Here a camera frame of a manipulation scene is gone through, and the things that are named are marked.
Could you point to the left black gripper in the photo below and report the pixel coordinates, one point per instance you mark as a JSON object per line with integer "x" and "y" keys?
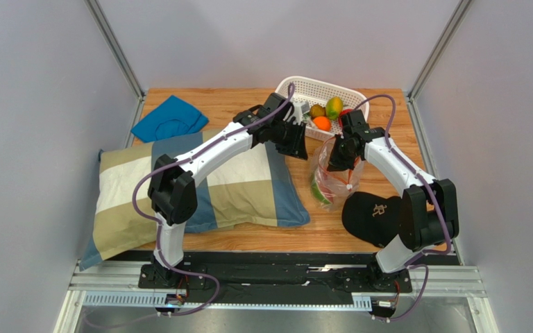
{"x": 298, "y": 148}

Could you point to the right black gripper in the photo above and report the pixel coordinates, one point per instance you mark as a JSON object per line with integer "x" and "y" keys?
{"x": 339, "y": 153}

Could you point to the fake red apple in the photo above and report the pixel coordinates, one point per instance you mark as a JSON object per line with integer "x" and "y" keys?
{"x": 346, "y": 111}

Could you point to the fake orange fruit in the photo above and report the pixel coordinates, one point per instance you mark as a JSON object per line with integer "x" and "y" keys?
{"x": 322, "y": 123}

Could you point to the fake brown potato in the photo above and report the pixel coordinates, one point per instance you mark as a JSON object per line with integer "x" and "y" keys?
{"x": 317, "y": 111}

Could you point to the fake yellow green fruit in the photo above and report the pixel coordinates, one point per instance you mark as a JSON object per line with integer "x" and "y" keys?
{"x": 333, "y": 108}

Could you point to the clear orange zip bag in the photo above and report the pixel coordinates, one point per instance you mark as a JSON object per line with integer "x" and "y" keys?
{"x": 342, "y": 184}

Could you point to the fake watermelon slice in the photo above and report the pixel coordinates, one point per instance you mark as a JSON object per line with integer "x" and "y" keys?
{"x": 320, "y": 192}

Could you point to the checked blue beige pillow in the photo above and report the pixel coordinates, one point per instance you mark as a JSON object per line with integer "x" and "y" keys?
{"x": 253, "y": 187}

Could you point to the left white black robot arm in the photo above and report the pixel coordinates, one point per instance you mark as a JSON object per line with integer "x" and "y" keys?
{"x": 173, "y": 181}

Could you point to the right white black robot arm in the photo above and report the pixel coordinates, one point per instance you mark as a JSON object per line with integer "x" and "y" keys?
{"x": 422, "y": 215}

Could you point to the white perforated plastic basket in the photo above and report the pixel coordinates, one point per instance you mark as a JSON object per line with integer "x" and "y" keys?
{"x": 314, "y": 91}

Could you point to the black baseball cap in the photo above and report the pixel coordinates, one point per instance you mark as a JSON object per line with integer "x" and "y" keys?
{"x": 371, "y": 218}

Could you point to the blue folded cloth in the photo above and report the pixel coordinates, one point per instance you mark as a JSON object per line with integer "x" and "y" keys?
{"x": 173, "y": 117}

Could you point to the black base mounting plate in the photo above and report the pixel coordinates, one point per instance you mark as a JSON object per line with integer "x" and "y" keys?
{"x": 305, "y": 278}

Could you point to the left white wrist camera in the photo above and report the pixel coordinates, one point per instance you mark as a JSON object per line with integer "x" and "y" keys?
{"x": 300, "y": 109}

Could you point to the right aluminium frame post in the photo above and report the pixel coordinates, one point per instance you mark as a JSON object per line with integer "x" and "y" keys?
{"x": 455, "y": 21}

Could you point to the aluminium frame post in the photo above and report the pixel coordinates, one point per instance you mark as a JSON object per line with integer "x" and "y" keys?
{"x": 110, "y": 38}
{"x": 455, "y": 21}

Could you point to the left aluminium frame post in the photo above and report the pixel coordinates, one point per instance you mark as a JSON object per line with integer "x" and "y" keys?
{"x": 110, "y": 38}

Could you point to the aluminium slotted rail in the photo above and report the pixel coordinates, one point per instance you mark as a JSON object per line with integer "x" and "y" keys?
{"x": 166, "y": 300}

